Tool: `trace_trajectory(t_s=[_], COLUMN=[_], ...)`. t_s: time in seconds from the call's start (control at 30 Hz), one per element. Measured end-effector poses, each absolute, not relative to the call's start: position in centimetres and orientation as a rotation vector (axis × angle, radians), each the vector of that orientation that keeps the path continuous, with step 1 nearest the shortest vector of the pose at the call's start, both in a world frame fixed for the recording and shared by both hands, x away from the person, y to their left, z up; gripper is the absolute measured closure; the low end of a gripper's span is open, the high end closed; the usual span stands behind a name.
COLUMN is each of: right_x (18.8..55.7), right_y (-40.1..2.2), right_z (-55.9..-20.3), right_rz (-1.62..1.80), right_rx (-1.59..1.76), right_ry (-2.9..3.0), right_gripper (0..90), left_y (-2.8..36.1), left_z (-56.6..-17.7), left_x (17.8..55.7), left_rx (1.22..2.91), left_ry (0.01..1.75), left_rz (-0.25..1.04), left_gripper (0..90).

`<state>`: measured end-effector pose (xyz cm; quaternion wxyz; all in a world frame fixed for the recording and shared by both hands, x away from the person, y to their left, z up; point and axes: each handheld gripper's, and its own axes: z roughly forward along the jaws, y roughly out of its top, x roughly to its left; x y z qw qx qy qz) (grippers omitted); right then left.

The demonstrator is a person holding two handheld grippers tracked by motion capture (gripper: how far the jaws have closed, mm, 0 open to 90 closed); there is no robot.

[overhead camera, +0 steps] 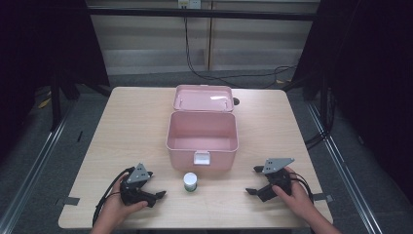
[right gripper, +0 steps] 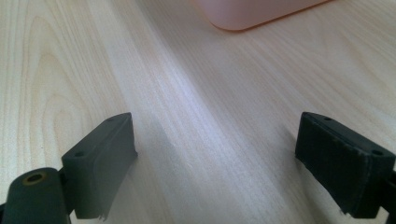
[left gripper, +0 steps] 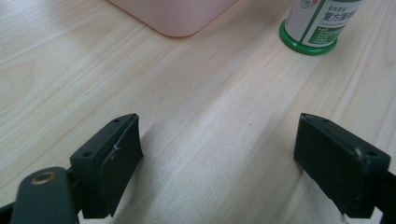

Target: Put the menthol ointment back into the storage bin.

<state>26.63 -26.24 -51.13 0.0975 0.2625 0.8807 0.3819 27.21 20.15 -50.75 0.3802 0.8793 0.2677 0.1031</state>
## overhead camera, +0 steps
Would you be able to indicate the white wall outlet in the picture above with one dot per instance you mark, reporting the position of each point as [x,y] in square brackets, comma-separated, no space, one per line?
[189,4]

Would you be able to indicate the metal floor rail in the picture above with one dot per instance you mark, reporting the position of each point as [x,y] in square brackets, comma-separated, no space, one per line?
[347,172]
[32,175]

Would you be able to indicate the black horizontal bar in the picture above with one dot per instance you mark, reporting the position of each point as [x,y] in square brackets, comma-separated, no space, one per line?
[201,14]

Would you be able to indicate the person's left hand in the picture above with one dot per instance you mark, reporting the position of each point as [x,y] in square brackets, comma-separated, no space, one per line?
[114,208]

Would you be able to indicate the black curtain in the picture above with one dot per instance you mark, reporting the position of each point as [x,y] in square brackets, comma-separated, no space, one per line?
[42,48]
[373,81]

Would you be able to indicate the yellow floor tape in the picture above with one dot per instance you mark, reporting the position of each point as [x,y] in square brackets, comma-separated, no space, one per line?
[44,103]

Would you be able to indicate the grey tape strip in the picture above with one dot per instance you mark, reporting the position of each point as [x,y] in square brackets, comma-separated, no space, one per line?
[323,197]
[68,201]

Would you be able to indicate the black metal stand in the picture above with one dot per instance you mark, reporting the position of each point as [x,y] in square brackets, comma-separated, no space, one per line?
[56,104]

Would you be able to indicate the person's right hand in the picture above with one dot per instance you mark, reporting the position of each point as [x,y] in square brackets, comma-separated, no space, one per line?
[293,196]

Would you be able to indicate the pink plastic storage box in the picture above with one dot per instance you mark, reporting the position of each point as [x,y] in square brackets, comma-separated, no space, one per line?
[202,130]

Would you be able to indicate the black table grommet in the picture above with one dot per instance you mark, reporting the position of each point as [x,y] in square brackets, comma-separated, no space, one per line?
[236,101]

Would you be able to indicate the small white-lidded green jar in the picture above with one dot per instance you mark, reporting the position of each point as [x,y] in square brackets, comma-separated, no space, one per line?
[190,182]

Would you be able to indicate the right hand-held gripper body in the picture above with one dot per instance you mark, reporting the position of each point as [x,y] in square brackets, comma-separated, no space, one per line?
[276,177]

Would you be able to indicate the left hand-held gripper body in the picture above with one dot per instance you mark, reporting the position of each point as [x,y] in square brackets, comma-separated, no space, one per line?
[138,175]

